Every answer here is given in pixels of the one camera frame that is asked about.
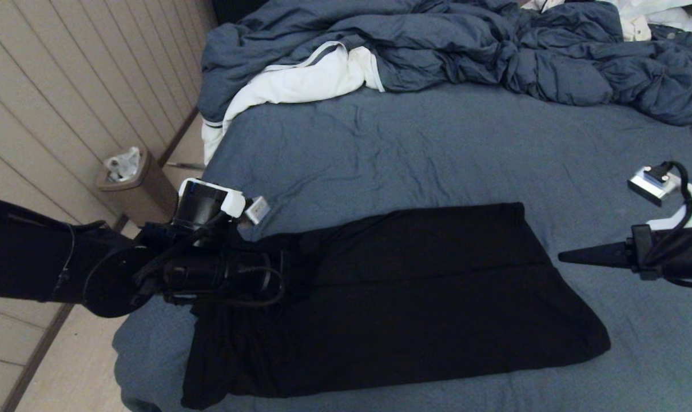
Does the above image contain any crumpled blue duvet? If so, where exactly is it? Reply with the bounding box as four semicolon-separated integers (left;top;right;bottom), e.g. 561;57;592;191
197;0;692;128

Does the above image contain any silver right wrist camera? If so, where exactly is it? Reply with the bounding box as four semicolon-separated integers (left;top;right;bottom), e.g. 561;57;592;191
627;165;692;231

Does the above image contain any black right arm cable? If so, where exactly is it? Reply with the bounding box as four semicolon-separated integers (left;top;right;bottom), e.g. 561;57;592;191
643;161;692;288

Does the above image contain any blue bed sheet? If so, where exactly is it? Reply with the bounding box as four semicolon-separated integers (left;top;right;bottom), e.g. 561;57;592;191
113;80;692;412

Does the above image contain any white garment with grey stripe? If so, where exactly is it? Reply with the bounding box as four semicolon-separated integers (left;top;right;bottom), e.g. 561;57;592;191
201;41;385;165

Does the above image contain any white pillow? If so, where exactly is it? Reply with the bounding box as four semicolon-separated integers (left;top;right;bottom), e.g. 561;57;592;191
606;0;692;33

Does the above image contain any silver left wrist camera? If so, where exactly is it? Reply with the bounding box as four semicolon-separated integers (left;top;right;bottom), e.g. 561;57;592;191
244;196;271;225

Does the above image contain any black moon print t-shirt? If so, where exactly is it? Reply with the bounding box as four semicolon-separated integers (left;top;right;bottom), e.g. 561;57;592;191
181;201;611;410

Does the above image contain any brown trash bin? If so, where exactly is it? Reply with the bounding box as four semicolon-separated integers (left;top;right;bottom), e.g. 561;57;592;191
96;148;179;228

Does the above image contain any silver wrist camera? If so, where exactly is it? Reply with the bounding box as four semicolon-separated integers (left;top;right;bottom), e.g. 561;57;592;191
627;165;692;231
244;196;271;225

